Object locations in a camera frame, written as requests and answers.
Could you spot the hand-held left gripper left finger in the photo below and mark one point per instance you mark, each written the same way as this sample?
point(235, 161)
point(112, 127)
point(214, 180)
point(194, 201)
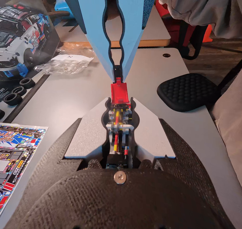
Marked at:
point(85, 138)

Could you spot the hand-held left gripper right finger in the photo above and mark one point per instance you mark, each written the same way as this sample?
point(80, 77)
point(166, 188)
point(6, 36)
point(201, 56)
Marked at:
point(155, 138)

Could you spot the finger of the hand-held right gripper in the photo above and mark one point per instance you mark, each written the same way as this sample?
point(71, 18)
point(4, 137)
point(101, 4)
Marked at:
point(92, 25)
point(132, 34)

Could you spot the lego car chassis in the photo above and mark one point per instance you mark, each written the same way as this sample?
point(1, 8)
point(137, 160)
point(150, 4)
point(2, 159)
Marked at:
point(118, 119)

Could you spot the red lego seat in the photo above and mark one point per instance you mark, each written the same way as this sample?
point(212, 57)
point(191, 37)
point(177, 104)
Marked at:
point(120, 93)

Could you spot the black lego set box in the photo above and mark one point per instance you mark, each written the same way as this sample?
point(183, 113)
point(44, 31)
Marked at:
point(18, 34)

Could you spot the blue plastic object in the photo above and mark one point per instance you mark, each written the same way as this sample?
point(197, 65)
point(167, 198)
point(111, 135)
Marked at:
point(63, 6)

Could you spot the empty clear plastic bag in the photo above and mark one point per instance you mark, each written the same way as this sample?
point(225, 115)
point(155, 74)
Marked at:
point(75, 48)

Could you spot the red and black bag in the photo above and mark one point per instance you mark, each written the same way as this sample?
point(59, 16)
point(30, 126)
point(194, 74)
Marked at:
point(174, 28)

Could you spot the white labelled clear plastic bag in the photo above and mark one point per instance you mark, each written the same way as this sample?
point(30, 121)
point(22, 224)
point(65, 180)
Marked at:
point(68, 62)

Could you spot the black padded chair armrest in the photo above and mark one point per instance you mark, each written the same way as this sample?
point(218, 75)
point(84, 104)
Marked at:
point(187, 91)

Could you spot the holographic sticker sheet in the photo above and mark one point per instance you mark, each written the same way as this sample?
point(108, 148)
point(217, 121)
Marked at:
point(18, 147)

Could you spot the person's tan trousers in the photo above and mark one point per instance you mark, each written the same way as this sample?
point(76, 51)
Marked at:
point(228, 128)

